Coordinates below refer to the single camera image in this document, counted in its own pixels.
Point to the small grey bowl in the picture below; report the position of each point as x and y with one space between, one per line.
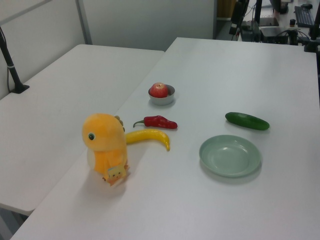
162 101

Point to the yellow paper toy tag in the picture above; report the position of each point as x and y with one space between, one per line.
116 173

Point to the black electronics box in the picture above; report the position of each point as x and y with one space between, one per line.
273 35

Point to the orange plush bird toy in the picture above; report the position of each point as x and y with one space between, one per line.
105 140

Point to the red apple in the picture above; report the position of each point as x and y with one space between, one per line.
158 90

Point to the green cucumber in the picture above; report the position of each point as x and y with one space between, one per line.
247 120

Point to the black camera stand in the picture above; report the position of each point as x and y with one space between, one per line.
313 35

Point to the black keyboard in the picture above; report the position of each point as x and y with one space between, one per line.
304 16

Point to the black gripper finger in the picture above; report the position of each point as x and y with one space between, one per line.
232 29
238 30

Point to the green plastic plate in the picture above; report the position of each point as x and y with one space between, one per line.
230 156

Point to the black pole with base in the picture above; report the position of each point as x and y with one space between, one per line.
10 65

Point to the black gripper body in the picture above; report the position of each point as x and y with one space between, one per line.
240 11

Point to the black computer mouse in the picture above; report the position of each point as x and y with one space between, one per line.
306 5

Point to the yellow banana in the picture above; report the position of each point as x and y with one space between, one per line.
160 137

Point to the red chili pepper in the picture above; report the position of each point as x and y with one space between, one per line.
157 121

